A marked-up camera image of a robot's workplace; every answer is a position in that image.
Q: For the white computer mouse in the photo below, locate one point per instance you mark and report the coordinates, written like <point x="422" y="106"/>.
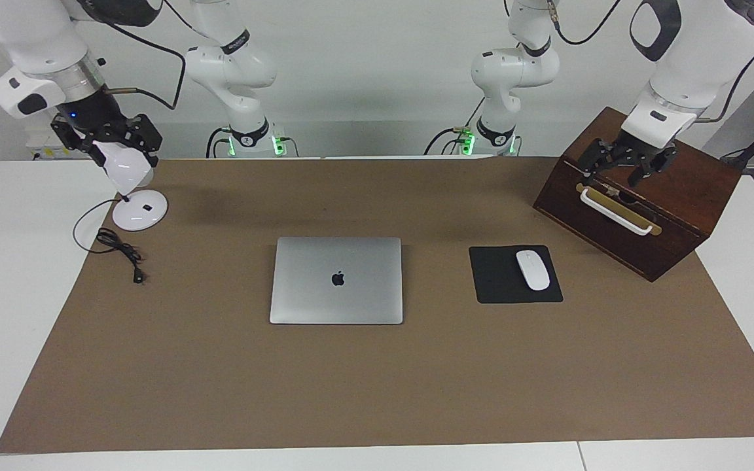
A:
<point x="533" y="269"/>

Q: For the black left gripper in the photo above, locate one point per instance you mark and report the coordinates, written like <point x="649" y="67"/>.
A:
<point x="639" y="145"/>

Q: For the black mouse pad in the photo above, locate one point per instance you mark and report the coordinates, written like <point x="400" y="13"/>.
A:
<point x="495" y="278"/>

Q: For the white power strip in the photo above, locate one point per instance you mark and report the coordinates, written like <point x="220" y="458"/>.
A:
<point x="43" y="145"/>

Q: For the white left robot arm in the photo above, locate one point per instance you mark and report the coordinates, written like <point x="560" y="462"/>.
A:
<point x="704" y="59"/>

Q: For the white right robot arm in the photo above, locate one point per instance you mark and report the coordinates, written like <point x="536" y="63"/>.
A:
<point x="30" y="33"/>

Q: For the dark wooden box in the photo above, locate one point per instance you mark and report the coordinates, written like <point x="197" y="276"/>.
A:
<point x="671" y="176"/>

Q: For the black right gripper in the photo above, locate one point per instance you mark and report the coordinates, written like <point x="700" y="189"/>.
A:
<point x="97" y="111"/>

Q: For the silver laptop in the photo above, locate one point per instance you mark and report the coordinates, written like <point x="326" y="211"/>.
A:
<point x="336" y="280"/>

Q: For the brown table mat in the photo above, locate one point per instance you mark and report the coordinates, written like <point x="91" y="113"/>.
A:
<point x="377" y="386"/>

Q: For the white desk lamp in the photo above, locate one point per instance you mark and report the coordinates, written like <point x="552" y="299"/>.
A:
<point x="138" y="210"/>

